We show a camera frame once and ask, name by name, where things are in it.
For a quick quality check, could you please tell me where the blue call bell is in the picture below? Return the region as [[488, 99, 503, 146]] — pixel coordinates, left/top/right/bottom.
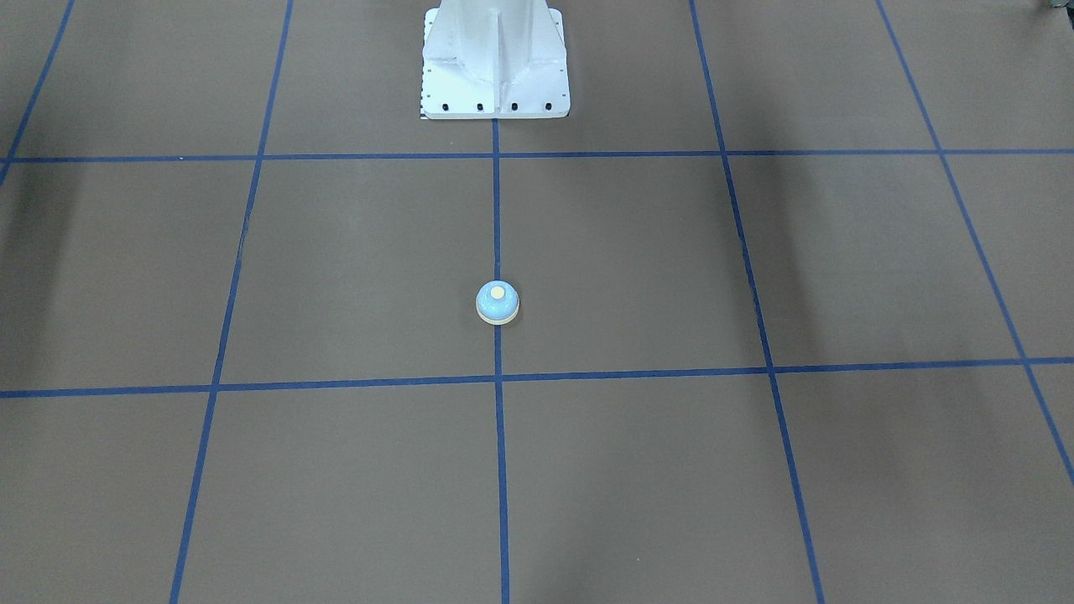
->
[[475, 281, 520, 326]]

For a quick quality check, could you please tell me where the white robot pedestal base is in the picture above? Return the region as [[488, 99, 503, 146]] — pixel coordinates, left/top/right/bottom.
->
[[420, 1, 571, 120]]

